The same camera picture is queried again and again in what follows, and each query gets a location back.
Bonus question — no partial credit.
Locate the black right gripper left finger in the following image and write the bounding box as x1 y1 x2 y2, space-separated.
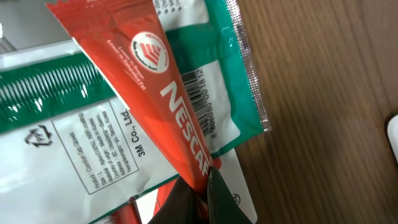
149 177 198 224

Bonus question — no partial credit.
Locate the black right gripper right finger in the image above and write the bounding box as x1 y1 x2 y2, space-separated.
207 166 252 224

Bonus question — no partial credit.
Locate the red dustpan brush package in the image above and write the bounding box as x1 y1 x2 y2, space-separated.
98 149 257 224

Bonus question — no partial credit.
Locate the green grip gloves package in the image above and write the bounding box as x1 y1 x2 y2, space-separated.
1 1 270 223

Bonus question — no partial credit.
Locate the red coffee stick sachet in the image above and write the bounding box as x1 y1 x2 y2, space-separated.
47 0 212 197

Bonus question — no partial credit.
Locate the white barcode scanner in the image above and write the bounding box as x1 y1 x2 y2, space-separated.
386 114 398 161

